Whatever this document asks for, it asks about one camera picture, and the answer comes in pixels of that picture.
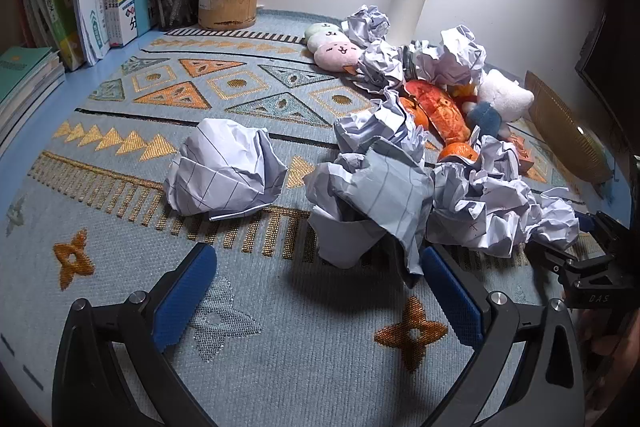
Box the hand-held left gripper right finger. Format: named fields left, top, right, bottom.
left=421, top=245, right=587, bottom=427

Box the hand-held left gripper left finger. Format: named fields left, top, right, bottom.
left=51, top=242, right=218, bottom=427

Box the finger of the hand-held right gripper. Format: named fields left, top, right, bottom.
left=529, top=241, right=577, bottom=275
left=574, top=208, right=632, bottom=259

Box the brown ribbed basket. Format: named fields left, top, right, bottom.
left=524, top=70, right=615, bottom=184

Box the person's right hand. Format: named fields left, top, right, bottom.
left=575, top=307, right=632, bottom=358

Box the blue patterned woven mat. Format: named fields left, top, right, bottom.
left=0, top=9, right=621, bottom=427

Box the orange mandarin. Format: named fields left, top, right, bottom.
left=400, top=96, right=431, bottom=128
left=437, top=142, right=481, bottom=164

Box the white and blue plush toy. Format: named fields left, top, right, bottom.
left=462, top=69, right=536, bottom=140

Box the black monitor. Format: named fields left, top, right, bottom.
left=574, top=0, right=640, bottom=148

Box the stack of teal books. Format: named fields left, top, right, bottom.
left=0, top=46, right=67, bottom=148

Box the pastel dango plush toy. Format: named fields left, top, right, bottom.
left=304, top=22, right=362, bottom=72

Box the black mesh pen holder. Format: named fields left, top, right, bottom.
left=146, top=0, right=201, bottom=32

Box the light blue notebook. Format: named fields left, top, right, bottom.
left=132, top=0, right=161, bottom=35

